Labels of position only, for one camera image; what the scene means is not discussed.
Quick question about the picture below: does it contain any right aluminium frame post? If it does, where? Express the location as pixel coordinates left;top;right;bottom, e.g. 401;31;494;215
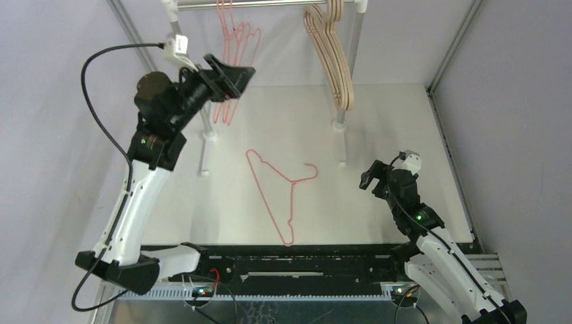
426;0;487;230

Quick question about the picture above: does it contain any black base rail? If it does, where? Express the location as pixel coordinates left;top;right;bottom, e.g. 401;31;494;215
169;244;410;298

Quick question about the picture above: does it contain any metal clothes rack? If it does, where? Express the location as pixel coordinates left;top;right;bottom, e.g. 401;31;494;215
159;0;370;176

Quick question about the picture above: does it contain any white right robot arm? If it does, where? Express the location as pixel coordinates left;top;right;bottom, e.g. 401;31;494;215
359;152;527;323

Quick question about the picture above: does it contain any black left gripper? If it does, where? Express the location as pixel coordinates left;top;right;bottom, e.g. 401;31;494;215
169;55;256;132

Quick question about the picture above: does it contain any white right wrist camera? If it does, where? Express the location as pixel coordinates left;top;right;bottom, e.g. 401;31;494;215
399;150;422;176

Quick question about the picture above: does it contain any aluminium frame post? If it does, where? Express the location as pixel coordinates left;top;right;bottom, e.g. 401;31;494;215
426;0;487;230
107;0;174;234

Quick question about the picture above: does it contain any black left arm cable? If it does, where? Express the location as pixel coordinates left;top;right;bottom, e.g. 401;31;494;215
70;42;166;313

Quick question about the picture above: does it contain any right circuit board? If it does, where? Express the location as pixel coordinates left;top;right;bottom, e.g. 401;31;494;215
391;286;419;301

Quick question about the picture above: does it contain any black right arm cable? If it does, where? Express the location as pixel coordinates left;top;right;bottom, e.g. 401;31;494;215
384;154;515;324

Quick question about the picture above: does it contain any left circuit board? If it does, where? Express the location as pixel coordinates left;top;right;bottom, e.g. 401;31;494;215
191;286;217;300

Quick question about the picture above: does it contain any left aluminium frame post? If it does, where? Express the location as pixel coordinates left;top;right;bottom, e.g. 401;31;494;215
107;0;174;234

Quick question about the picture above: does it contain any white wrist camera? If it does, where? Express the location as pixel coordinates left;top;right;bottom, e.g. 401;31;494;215
399;150;422;176
163;34;198;72

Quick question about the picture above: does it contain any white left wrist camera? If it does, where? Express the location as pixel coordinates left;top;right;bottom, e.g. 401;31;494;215
163;34;198;72

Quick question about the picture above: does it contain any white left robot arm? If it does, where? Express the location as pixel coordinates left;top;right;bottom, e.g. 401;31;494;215
75;54;256;295

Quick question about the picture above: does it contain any circuit board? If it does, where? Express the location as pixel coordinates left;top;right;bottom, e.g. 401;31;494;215
191;286;217;300
391;286;419;301

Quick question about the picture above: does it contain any pink wire hanger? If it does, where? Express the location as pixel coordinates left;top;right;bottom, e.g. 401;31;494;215
228;15;247;124
215;1;236;126
221;0;263;126
245;148;319;248

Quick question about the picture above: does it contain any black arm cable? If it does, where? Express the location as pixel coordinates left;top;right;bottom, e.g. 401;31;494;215
70;42;166;313
384;154;515;324

